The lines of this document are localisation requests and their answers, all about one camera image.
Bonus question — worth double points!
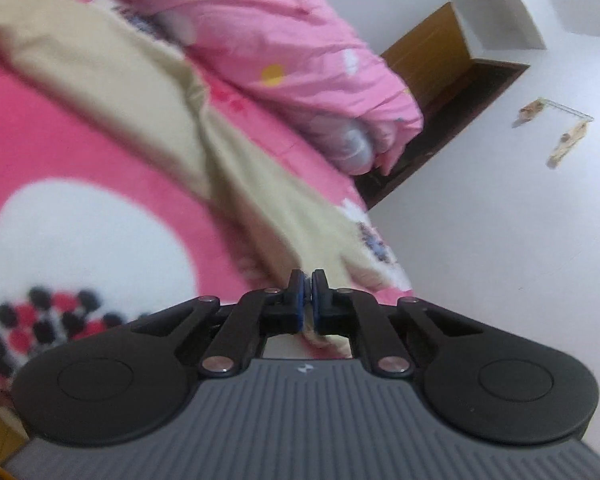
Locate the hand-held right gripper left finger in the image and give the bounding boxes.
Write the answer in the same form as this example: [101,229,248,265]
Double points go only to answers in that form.
[129,269,307,379]

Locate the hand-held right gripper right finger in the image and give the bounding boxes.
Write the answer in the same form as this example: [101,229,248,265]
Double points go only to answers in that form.
[311,269,487,380]

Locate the beige pants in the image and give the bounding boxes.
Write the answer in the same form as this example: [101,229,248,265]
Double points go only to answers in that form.
[0,0,396,361]

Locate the pink patterned quilt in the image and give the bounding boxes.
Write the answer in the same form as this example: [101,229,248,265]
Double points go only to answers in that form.
[87,0,426,176]

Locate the brown wooden door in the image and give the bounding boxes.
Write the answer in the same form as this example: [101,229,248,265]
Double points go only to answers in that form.
[354,1,532,211]

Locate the pink floral bed blanket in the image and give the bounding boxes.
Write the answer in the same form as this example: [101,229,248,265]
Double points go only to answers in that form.
[0,0,416,396]

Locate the small wall sticker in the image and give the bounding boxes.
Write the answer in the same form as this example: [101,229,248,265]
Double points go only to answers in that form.
[512,100,546,128]

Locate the long wall sticker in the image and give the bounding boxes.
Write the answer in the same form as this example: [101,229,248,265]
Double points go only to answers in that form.
[547,120,594,168]

